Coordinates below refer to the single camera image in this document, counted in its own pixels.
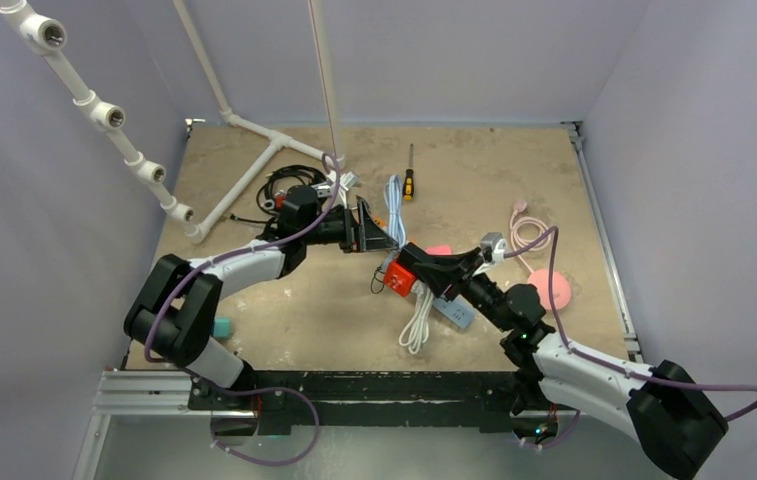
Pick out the thin black wire tangle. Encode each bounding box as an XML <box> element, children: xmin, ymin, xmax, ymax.
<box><xmin>369</xmin><ymin>261</ymin><xmax>393</xmax><ymax>296</ymax></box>

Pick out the red handled adjustable wrench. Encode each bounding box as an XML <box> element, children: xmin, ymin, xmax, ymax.
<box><xmin>258</xmin><ymin>170</ymin><xmax>360</xmax><ymax>215</ymax></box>

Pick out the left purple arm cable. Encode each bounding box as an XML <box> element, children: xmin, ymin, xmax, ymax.
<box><xmin>143</xmin><ymin>153</ymin><xmax>346</xmax><ymax>469</ymax></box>

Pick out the pink plug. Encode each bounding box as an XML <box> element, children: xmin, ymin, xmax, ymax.
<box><xmin>512</xmin><ymin>199</ymin><xmax>528</xmax><ymax>214</ymax></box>

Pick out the red cube socket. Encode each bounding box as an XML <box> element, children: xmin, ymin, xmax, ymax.
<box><xmin>382</xmin><ymin>261</ymin><xmax>416</xmax><ymax>297</ymax></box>

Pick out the pink round disc charger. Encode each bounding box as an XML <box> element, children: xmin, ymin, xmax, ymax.
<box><xmin>527</xmin><ymin>269</ymin><xmax>572</xmax><ymax>311</ymax></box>

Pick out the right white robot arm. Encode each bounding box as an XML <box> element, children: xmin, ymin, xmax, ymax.
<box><xmin>397</xmin><ymin>243</ymin><xmax>728</xmax><ymax>479</ymax></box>

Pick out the white PVC pipe frame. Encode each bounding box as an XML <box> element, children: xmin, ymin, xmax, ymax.
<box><xmin>0</xmin><ymin>1</ymin><xmax>336</xmax><ymax>244</ymax></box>

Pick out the yellow black screwdriver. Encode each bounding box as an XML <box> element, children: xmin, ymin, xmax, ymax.
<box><xmin>403</xmin><ymin>143</ymin><xmax>415</xmax><ymax>201</ymax></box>

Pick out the black power adapter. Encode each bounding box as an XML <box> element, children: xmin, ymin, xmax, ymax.
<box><xmin>395</xmin><ymin>242</ymin><xmax>430</xmax><ymax>271</ymax></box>

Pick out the pink square small box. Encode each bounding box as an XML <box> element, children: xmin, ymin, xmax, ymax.
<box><xmin>425</xmin><ymin>244</ymin><xmax>453</xmax><ymax>256</ymax></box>

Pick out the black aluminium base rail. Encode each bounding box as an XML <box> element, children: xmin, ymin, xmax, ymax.
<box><xmin>94</xmin><ymin>369</ymin><xmax>677</xmax><ymax>435</ymax></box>

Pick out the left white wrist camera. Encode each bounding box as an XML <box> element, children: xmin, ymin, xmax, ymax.
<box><xmin>311</xmin><ymin>180</ymin><xmax>339</xmax><ymax>200</ymax></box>

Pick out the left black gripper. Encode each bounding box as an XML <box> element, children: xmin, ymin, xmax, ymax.
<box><xmin>301</xmin><ymin>200</ymin><xmax>396</xmax><ymax>253</ymax></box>

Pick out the pink cable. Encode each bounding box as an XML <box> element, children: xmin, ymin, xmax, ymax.
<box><xmin>509</xmin><ymin>208</ymin><xmax>553</xmax><ymax>276</ymax></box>

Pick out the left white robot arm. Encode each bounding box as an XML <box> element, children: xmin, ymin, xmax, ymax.
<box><xmin>123</xmin><ymin>185</ymin><xmax>399</xmax><ymax>409</ymax></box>

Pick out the teal small block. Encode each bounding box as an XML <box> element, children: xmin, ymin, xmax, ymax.
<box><xmin>211</xmin><ymin>317</ymin><xmax>232</xmax><ymax>340</ymax></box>

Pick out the light blue power strip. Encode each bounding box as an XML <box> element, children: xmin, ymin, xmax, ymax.
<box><xmin>433</xmin><ymin>297</ymin><xmax>476</xmax><ymax>330</ymax></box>

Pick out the white cable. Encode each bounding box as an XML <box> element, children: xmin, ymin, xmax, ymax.
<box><xmin>397</xmin><ymin>281</ymin><xmax>436</xmax><ymax>356</ymax></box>

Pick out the coiled black cable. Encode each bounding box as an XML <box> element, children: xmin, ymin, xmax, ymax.
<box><xmin>228</xmin><ymin>164</ymin><xmax>330</xmax><ymax>227</ymax></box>

